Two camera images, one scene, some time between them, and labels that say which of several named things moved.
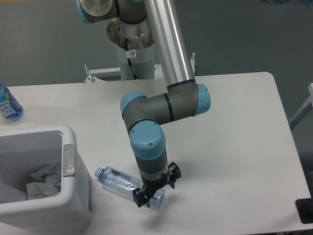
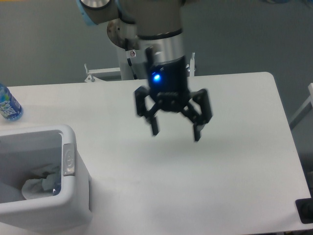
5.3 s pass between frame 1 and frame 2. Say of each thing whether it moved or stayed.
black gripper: moved
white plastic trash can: stayed
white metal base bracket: stayed
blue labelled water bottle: stayed
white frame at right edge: stayed
